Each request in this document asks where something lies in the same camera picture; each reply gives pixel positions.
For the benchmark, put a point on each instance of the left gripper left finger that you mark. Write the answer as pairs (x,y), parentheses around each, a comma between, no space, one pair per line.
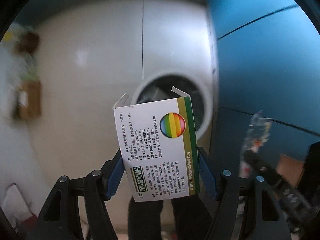
(59,217)

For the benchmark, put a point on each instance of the person black trouser legs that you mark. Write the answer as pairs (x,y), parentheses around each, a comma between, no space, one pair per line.
(184,218)

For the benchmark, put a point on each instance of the white medicine box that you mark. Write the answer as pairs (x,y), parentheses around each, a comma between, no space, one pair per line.
(161,161)

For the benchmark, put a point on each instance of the clear wrapper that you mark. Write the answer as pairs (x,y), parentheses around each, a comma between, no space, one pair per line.
(257,135)

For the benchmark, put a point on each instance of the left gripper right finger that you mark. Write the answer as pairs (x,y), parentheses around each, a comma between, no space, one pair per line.
(263,217)

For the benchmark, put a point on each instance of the brown cardboard box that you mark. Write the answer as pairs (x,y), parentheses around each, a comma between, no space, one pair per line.
(290,169)

